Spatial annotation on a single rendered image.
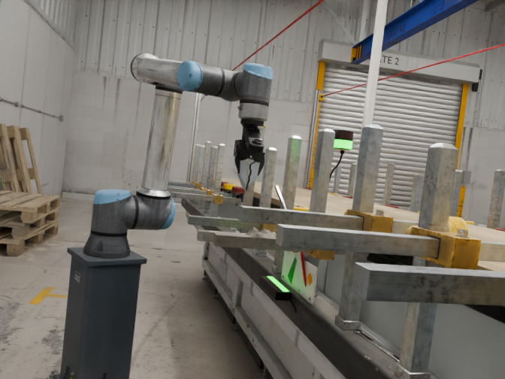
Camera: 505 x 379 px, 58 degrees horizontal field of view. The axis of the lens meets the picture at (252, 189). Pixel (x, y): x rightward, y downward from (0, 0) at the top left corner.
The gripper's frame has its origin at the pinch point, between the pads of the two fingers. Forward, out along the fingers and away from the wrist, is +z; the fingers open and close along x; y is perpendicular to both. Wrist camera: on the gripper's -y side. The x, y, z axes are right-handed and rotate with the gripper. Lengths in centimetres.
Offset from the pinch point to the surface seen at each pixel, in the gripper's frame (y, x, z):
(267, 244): -21.4, -1.4, 13.6
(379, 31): 137, -115, -102
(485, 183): 696, -738, -27
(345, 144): -19.3, -21.1, -15.0
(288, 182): 7.1, -16.0, -2.3
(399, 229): -47, -23, 4
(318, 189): -17.9, -15.3, -1.8
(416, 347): -68, -14, 22
